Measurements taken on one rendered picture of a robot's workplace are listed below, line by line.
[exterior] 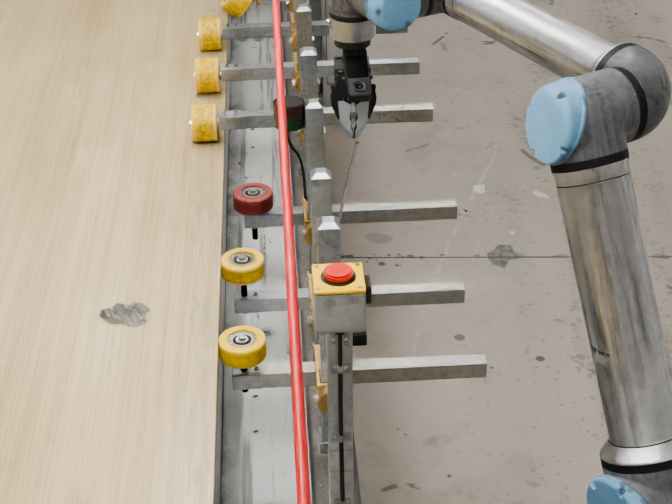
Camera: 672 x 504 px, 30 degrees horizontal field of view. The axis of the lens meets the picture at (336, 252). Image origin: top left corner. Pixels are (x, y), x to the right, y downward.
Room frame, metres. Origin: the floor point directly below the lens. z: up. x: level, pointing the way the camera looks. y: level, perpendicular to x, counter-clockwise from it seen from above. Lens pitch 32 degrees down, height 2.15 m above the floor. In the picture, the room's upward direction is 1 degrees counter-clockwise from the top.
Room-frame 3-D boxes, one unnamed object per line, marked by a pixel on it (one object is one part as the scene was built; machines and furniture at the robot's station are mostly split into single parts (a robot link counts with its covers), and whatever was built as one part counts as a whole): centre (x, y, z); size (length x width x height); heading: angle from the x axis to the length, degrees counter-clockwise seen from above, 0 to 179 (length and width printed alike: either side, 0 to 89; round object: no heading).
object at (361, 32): (2.28, -0.04, 1.23); 0.10 x 0.09 x 0.05; 92
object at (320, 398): (1.69, 0.01, 0.83); 0.13 x 0.06 x 0.05; 3
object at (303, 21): (2.67, 0.06, 0.88); 0.03 x 0.03 x 0.48; 3
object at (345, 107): (2.28, -0.02, 1.04); 0.06 x 0.03 x 0.09; 2
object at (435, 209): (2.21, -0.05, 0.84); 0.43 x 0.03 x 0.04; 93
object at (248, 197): (2.20, 0.17, 0.85); 0.08 x 0.08 x 0.11
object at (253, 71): (2.71, 0.05, 0.95); 0.50 x 0.04 x 0.04; 93
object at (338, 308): (1.41, 0.00, 1.18); 0.07 x 0.07 x 0.08; 3
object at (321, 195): (1.92, 0.02, 0.87); 0.03 x 0.03 x 0.48; 3
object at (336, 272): (1.41, 0.00, 1.22); 0.04 x 0.04 x 0.02
